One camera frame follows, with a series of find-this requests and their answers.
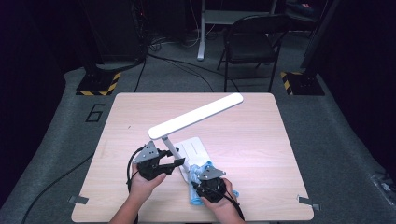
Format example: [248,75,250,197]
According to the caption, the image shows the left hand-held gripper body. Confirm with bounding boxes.
[132,140,164,181]

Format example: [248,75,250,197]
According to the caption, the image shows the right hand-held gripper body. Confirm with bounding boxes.
[192,165,228,203]

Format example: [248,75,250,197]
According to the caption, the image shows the light blue towel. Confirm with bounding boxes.
[189,161,240,206]

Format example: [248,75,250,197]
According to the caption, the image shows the white desk lamp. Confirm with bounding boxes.
[148,92,245,183]

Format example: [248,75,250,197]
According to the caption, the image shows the person's left hand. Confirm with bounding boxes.
[128,163,167,201]

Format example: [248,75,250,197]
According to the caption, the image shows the person's right hand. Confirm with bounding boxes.
[200,178,239,218]

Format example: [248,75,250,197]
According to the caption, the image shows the grey tape strip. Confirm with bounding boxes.
[68,195,90,205]
[297,195,321,212]

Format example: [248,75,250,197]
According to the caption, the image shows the black stand with striped base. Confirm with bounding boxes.
[75,0,121,97]
[279,0,340,96]

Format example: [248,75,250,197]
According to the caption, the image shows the dark equipment cabinet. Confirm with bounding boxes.
[80,0,148,63]

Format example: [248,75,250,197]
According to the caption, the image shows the black folding chair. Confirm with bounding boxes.
[217,13,292,93]

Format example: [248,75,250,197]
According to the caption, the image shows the crumpled clear plastic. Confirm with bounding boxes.
[370,171,396,206]

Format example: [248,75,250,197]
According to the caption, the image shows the left hand-held gripper cable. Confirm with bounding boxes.
[125,145,148,224]

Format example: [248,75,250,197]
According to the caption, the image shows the hand-held gripper cable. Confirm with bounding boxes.
[218,186,246,222]
[125,145,148,224]

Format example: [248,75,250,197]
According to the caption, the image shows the right hand-held gripper cable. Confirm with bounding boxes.
[218,186,246,222]

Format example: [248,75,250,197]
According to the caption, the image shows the thin black floor cables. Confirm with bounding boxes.
[134,36,241,93]

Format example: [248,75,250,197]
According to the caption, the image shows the thick black floor cable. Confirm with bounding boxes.
[20,152,94,224]

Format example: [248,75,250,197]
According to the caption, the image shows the white desk frame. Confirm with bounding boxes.
[196,0,278,62]

